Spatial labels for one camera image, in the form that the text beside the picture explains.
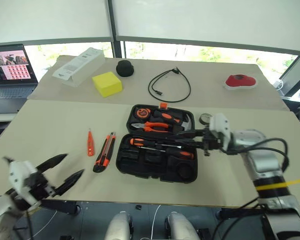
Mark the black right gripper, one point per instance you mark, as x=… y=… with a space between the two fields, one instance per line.
x=211 y=142

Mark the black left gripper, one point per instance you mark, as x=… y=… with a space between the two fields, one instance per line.
x=40 y=186

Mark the black plastic tool case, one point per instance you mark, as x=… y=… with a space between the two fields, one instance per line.
x=140 y=163

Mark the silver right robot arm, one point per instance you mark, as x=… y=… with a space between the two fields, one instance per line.
x=265 y=160

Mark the short black orange screwdriver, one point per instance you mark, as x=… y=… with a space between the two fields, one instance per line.
x=166 y=116

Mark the orange voltage tester pen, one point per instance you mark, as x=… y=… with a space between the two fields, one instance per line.
x=90 y=143

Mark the orange black utility knife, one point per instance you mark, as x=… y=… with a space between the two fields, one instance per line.
x=105 y=155

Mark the beige paper table sheet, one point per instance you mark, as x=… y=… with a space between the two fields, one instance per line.
x=210 y=95

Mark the orange black tape measure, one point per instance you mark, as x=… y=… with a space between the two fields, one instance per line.
x=143 y=112

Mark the red and white shoe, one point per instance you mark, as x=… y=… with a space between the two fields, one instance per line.
x=240 y=81

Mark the grey rounded robot leg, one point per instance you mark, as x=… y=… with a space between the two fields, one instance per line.
x=118 y=226
x=181 y=226

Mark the black round cap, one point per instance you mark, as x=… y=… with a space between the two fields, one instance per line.
x=125 y=68

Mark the yellow foam block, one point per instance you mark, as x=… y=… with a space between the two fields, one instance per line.
x=107 y=83

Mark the white cardboard carton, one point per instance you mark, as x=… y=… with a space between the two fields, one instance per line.
x=77 y=66

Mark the yellow tape strip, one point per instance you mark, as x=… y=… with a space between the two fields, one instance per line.
x=290 y=183

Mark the open laptop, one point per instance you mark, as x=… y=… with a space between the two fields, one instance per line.
x=10 y=67

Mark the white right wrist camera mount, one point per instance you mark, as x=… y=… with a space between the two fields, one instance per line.
x=220 y=125

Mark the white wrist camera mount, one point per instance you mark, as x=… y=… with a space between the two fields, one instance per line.
x=220 y=125
x=17 y=175

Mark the black table frame bar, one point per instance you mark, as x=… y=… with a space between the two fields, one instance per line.
x=62 y=207
x=240 y=213

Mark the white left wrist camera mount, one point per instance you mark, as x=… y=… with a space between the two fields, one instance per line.
x=17 y=175

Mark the dark window frame post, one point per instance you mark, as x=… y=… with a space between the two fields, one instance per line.
x=116 y=30

